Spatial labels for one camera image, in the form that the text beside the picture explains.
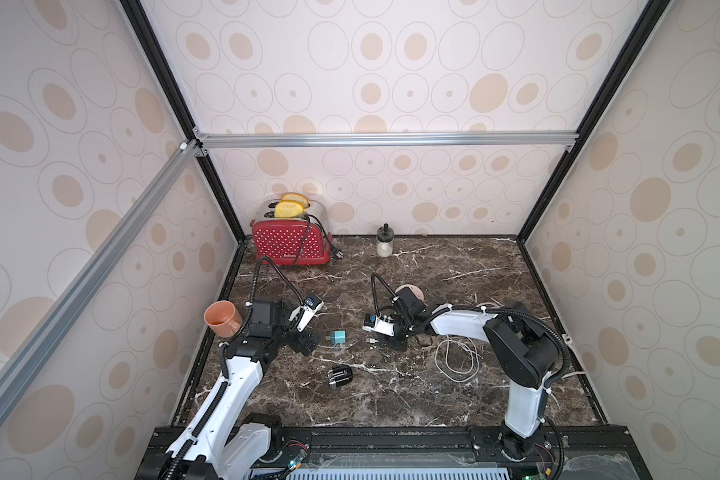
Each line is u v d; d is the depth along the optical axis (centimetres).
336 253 113
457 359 88
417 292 100
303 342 72
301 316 68
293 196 106
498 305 100
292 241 103
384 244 112
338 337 90
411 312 75
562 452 71
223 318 92
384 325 82
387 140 94
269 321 61
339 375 83
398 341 83
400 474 78
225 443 46
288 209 103
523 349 50
